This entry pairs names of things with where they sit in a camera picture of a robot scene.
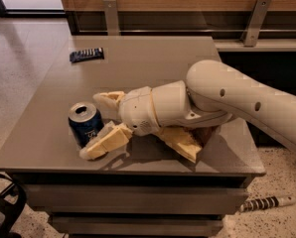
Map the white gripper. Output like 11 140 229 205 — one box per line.
79 86 159 160

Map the blue pepsi can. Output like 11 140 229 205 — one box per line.
69 102 103 148

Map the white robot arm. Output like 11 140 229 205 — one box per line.
79 59 296 162

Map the grey drawer cabinet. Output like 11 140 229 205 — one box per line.
0 37 265 238

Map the brown sea salt chip bag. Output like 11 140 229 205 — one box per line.
155 126 217 163

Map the upper grey drawer front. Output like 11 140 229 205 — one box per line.
25 184 247 214

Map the grey drawer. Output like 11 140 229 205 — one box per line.
25 184 247 214
49 216 222 237

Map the lower grey drawer front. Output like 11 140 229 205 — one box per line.
49 216 222 237

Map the black chair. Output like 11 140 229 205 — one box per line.
0 174 27 238

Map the striped cylinder on floor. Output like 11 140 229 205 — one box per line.
239 195 296 212

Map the left metal wall bracket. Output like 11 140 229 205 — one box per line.
103 0 120 36

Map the metal wall bracket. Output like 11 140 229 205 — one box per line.
241 0 272 47
103 0 120 36

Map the right metal wall bracket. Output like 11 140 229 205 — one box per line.
241 0 272 47

